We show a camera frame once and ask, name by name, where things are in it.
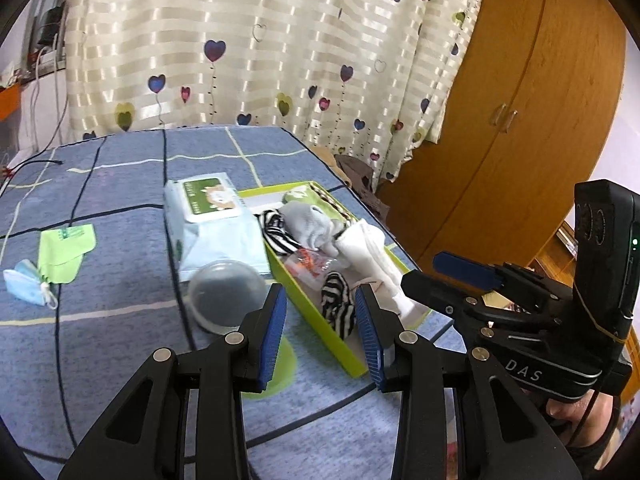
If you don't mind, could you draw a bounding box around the clear plastic bowl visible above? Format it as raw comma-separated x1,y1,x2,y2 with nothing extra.
187,259,266,335

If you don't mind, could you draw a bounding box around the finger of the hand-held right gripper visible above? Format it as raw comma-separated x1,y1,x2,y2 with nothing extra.
433,251,502,294
401,270,507,328

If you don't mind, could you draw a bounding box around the blue face mask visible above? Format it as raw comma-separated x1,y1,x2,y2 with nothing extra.
2,259,56,309

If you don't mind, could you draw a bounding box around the orange box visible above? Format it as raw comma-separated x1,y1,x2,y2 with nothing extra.
0,85,22,122

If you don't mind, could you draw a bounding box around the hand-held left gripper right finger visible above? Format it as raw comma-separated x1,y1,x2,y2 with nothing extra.
353,282,584,480

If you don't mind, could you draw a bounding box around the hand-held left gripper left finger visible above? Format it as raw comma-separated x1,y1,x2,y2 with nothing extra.
57,282,289,480

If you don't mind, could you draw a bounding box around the wet wipes pack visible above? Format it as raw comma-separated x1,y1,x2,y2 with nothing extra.
164,172,271,284

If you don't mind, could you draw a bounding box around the cream striped sock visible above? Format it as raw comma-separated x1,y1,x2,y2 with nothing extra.
335,220,419,319

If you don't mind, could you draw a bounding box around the heart print curtain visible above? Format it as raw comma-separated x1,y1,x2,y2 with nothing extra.
62,0,492,182

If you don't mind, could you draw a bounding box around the small clear plastic bag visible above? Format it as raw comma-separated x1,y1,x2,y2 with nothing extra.
285,247,342,291

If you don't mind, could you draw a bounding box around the blue checked cloth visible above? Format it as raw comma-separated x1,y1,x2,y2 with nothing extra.
0,126,468,480

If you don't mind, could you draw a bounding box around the wooden wardrobe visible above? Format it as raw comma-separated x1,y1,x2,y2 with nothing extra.
375,0,629,272

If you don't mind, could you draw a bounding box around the green round lid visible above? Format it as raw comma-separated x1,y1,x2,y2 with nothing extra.
240,335,297,401

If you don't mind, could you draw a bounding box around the green shallow box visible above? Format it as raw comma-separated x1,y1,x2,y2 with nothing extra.
237,180,434,380

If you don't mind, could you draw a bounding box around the black power adapter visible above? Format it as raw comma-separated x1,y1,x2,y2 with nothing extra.
40,5,66,36

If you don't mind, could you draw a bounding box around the green flat pouch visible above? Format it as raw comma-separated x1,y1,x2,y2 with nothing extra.
39,223,97,285

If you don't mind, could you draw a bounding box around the brown cloth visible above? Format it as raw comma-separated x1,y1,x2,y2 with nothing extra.
310,145,397,217

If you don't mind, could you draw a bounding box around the person's right hand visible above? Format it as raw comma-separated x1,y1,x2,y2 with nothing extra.
545,392,622,442

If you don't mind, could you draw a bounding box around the black white striped sock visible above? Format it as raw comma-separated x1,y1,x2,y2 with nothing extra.
320,271,357,336
257,208,301,256

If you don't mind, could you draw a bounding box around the light grey sock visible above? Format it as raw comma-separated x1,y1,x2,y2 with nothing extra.
277,201,346,256

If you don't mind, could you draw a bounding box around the black cable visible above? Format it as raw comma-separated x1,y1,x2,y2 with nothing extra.
0,159,64,196

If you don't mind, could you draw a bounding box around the white cable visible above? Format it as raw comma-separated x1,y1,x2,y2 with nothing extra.
27,45,71,153

